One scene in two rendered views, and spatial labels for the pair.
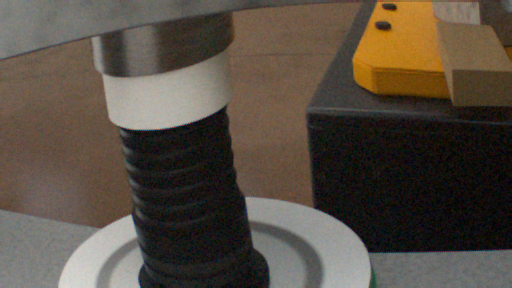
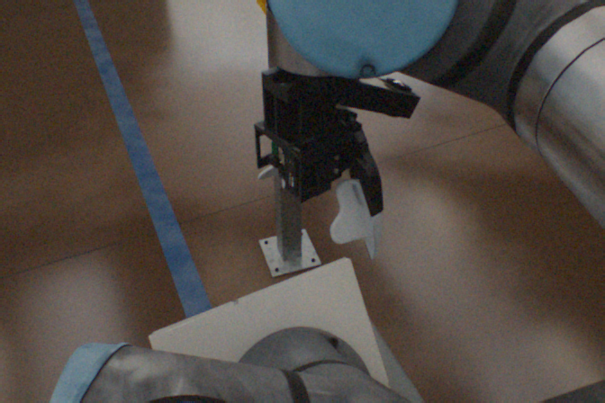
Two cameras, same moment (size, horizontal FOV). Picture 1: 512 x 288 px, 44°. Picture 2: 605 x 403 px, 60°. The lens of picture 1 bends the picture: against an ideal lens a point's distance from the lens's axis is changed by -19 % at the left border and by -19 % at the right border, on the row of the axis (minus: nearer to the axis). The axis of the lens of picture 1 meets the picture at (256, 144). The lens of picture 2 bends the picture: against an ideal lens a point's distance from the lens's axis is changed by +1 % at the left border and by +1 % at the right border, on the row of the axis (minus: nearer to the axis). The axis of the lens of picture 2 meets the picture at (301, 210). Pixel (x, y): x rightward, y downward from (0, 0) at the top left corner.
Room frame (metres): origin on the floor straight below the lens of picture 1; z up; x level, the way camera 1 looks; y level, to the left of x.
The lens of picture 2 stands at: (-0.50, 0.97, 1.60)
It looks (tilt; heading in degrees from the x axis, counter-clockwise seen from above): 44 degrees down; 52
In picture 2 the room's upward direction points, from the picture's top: straight up
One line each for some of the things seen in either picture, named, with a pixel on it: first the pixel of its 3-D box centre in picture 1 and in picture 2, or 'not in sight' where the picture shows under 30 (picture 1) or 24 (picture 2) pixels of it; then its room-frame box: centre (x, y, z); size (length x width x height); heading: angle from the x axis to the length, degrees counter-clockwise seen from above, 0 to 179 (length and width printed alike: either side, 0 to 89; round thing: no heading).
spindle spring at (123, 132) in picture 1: (174, 141); not in sight; (0.37, 0.04, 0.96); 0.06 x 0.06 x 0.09
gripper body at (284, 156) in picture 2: not in sight; (313, 121); (-0.23, 1.28, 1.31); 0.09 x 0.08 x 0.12; 1
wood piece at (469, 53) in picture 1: (474, 60); not in sight; (0.84, -0.31, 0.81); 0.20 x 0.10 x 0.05; 168
